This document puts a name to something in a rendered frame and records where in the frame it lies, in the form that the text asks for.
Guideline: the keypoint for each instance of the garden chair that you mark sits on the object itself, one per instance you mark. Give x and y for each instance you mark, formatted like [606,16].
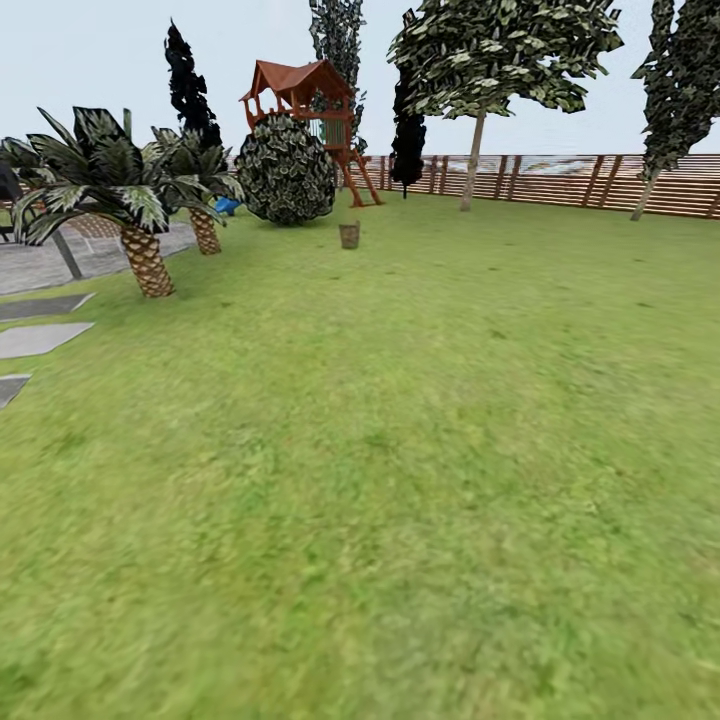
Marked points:
[95,227]

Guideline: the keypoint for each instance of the wicker basket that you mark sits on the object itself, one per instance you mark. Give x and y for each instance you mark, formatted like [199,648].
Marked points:
[350,236]

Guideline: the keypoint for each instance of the bush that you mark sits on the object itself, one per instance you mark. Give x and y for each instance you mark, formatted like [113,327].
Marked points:
[31,172]
[122,182]
[193,161]
[286,171]

